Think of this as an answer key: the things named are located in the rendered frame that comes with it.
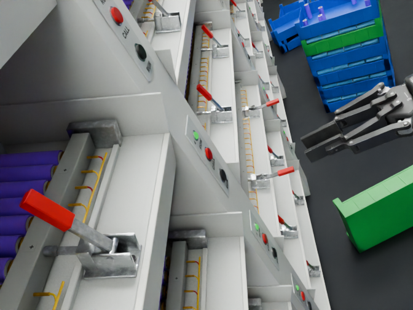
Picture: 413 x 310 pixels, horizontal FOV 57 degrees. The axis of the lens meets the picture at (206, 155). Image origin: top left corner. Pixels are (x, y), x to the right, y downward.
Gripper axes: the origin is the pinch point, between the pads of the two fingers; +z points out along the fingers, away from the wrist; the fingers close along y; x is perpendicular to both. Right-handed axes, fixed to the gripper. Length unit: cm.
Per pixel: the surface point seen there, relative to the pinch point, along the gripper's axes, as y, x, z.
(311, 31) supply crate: -91, 26, -5
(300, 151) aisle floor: -74, 65, 22
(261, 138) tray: -21.6, 9.0, 15.7
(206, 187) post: 22.0, -21.1, 10.9
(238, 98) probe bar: -37.4, 4.4, 18.9
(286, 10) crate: -218, 66, 6
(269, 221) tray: 5.3, 8.5, 16.7
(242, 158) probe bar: -11.8, 4.2, 19.2
